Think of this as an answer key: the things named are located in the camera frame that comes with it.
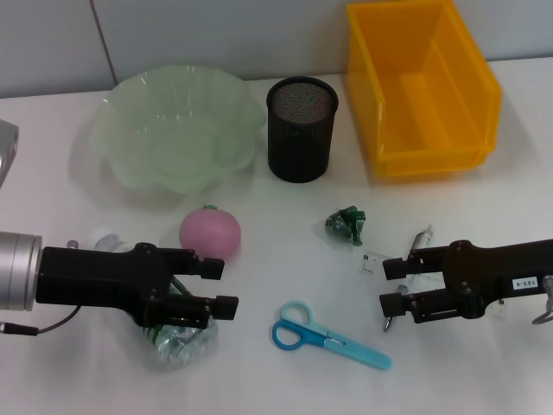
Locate yellow plastic bin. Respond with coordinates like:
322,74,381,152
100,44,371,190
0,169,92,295
346,0,504,178

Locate silver grey pen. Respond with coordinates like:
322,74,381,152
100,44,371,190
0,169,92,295
383,224,435,333

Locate pink peach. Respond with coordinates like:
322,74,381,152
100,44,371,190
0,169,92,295
179,204,242,263

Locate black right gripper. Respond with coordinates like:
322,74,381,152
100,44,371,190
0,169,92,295
378,239,553,325

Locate blue scissors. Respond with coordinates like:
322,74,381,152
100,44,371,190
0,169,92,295
271,301,393,371

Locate black mesh pen holder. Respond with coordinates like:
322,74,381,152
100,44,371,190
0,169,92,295
265,76,340,184

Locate right arm cable silver connector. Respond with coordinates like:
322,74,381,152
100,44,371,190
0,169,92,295
531,274,553,326

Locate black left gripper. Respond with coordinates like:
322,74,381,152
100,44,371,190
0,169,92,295
35,242,240,328

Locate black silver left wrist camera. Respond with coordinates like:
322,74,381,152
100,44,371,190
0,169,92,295
0,119,21,191

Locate green translucent wavy fruit plate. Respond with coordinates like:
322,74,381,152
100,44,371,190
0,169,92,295
93,67,268,196

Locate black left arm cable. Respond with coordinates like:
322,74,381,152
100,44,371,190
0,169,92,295
0,305,83,336

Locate clear water bottle green label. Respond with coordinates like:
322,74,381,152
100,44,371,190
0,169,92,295
90,227,219,372

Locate green plastic wrapper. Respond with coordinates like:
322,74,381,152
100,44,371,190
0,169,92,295
323,206,368,247

